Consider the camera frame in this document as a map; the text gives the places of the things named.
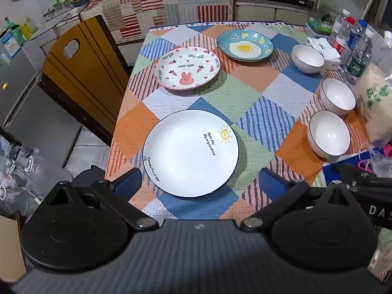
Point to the striped patchwork counter cloth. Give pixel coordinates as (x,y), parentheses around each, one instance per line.
(171,6)

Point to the white carton box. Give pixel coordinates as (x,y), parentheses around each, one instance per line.
(332,61)
(318,43)

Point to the blue label water bottle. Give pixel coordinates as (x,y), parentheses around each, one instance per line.
(354,38)

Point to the bag of rice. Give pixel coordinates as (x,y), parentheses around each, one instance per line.
(376,104)

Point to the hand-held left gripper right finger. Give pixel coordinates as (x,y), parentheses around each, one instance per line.
(271,184)

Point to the white bowl with dark rim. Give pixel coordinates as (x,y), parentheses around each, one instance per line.
(329,136)
(337,95)
(307,56)

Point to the blue bowl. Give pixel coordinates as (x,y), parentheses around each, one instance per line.
(80,1)

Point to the translucent plastic container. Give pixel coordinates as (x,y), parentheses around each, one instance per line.
(385,47)

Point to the green plastic bottle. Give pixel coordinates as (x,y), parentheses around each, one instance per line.
(10,27)

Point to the grey refrigerator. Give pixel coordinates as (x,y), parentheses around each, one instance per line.
(18,82)

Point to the white cabinet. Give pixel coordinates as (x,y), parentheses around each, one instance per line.
(269,12)

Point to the dark stool seat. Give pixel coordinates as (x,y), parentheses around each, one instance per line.
(88,174)

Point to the clear plastic bags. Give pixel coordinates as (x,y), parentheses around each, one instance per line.
(27,174)

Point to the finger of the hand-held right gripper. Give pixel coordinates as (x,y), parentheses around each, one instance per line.
(356,175)

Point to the white plate with sun print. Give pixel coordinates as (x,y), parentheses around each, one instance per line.
(183,154)

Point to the crumpled clear plastic bag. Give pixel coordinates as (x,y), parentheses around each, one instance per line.
(379,162)

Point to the patchwork tablecloth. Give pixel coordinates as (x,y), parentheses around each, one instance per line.
(251,98)

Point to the red label water bottle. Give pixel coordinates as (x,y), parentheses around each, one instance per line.
(340,44)

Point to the pink plastic item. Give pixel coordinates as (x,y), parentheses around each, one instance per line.
(387,150)

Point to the pink bunny print plate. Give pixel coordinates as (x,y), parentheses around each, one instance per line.
(191,67)

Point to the teal fried egg plate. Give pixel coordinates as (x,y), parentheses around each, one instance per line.
(245,47)

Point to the blue box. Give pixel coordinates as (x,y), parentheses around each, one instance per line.
(343,160)

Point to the clear plastic bottle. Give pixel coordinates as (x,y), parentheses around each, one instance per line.
(337,26)

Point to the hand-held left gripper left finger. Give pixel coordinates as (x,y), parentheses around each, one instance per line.
(130,184)

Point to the yellow-green plastic bottle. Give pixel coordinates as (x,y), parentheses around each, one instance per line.
(28,26)

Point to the green packet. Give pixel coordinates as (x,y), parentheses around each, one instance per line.
(320,26)

